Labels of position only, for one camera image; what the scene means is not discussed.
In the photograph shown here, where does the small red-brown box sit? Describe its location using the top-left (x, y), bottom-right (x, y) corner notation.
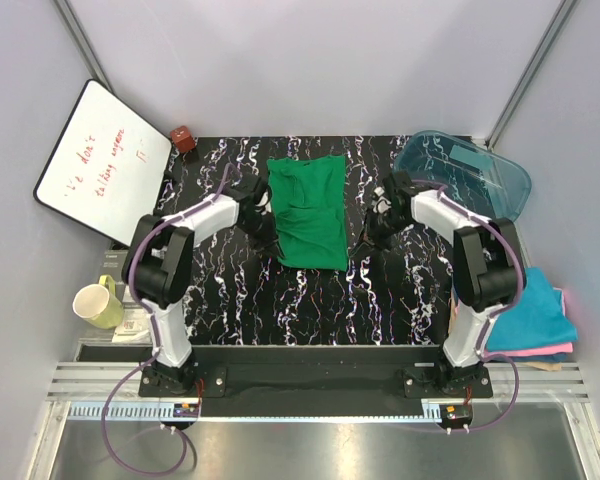
top-left (170, 125), bottom-right (196, 154)

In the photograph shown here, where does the folded tan t-shirt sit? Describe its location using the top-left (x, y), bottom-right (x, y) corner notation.
top-left (525, 361), bottom-right (562, 372)

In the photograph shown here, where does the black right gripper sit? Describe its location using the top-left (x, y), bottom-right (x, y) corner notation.
top-left (349, 208), bottom-right (412, 261)

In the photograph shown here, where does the clear blue plastic bin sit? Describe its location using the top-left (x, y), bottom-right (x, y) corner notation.
top-left (394, 130), bottom-right (532, 221)

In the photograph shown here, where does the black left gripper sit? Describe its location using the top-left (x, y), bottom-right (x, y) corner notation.
top-left (237, 210), bottom-right (284, 261)

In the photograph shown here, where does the yellow-green mug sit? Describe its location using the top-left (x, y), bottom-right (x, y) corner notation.
top-left (72, 275), bottom-right (124, 330)

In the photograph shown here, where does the folded pink t-shirt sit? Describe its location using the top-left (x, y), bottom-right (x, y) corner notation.
top-left (484, 287), bottom-right (575, 359)

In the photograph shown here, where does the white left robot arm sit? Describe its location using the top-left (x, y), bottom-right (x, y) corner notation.
top-left (122, 173), bottom-right (283, 396)

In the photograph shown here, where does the spiral bound manual booklet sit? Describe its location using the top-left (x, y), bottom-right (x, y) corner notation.
top-left (88, 250), bottom-right (151, 344)

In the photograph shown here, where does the white whiteboard with red writing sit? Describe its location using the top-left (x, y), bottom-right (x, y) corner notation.
top-left (33, 80), bottom-right (172, 245)

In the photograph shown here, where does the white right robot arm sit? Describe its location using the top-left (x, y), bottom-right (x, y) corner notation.
top-left (351, 171), bottom-right (526, 397)

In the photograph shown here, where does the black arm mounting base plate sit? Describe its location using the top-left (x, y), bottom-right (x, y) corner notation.
top-left (139, 346), bottom-right (493, 421)

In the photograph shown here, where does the aluminium frame rail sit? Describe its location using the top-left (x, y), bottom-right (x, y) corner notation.
top-left (47, 362), bottom-right (589, 402)

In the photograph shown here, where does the folded blue t-shirt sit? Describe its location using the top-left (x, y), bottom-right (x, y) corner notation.
top-left (484, 267), bottom-right (579, 362)

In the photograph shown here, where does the green t-shirt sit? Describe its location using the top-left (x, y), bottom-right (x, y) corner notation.
top-left (267, 155), bottom-right (349, 271)

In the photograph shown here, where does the white slotted cable duct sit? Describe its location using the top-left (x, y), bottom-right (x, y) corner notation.
top-left (68, 401), bottom-right (200, 422)

